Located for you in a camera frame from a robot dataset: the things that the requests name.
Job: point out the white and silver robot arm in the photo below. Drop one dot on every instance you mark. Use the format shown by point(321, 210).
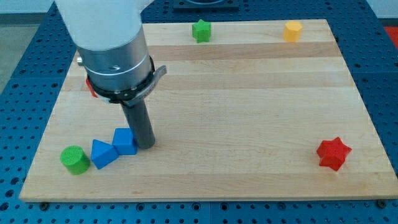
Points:
point(110, 39)

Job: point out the red block behind arm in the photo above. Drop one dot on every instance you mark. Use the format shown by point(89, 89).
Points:
point(93, 93)

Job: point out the green star block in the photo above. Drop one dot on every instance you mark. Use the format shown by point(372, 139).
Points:
point(201, 31)

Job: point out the red star block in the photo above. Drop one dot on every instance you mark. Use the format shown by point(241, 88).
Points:
point(333, 153)

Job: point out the wooden board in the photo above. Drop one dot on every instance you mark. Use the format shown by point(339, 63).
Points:
point(238, 118)

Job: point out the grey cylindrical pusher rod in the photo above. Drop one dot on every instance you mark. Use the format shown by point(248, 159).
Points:
point(140, 125)

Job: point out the blue cube block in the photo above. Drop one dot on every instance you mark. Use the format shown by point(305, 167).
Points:
point(123, 141)

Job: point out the blue triangular prism block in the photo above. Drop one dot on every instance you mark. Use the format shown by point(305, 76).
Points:
point(103, 153)

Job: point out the yellow hexagon block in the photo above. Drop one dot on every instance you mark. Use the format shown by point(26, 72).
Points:
point(292, 31)

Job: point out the green cylinder block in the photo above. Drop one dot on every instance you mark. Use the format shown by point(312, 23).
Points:
point(74, 159)

